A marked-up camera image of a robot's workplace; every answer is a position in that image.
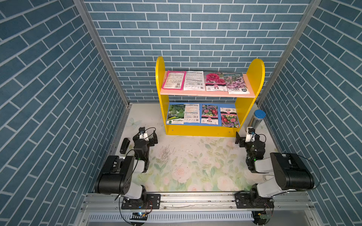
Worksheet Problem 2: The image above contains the purple flower seed packet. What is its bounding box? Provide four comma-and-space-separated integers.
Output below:
223, 73, 250, 95

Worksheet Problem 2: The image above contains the magenta hollyhock seed packet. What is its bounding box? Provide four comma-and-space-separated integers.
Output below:
205, 72, 228, 92

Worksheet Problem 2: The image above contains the white text seed packet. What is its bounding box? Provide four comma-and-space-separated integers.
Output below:
183, 71, 206, 91

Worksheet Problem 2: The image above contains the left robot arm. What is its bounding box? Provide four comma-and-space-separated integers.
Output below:
94, 127, 158, 206

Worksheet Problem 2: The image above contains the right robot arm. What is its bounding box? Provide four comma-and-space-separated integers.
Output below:
235, 129, 315, 208

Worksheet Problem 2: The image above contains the red zinnia seed packet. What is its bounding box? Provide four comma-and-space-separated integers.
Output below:
220, 107, 240, 128

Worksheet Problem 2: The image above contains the green gourd seed packet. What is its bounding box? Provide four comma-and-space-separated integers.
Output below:
166, 105, 185, 125

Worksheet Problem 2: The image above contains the mixed flower seed packet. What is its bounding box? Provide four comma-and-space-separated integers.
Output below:
201, 105, 218, 125

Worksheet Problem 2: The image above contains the white text packet lower shelf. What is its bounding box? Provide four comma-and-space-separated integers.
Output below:
184, 104, 200, 123

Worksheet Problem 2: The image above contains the yellow shelf with pink board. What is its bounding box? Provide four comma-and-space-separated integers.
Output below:
156, 56, 265, 137

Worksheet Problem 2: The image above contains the pink bordered seed packet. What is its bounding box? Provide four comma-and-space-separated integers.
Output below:
162, 71, 186, 90

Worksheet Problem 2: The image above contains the small black device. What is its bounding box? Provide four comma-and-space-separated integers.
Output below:
120, 138, 130, 154

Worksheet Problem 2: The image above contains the small white object on mat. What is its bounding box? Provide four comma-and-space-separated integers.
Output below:
263, 175, 274, 181

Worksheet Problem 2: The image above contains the steel bottle blue lid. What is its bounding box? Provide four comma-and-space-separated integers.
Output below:
248, 109, 266, 129

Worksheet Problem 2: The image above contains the floral table mat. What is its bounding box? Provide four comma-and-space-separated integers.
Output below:
122, 103, 264, 192

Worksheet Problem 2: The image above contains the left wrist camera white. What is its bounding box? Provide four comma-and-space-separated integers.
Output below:
139, 127, 149, 141

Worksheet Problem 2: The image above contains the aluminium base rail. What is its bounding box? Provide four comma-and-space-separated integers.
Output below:
75, 192, 322, 226

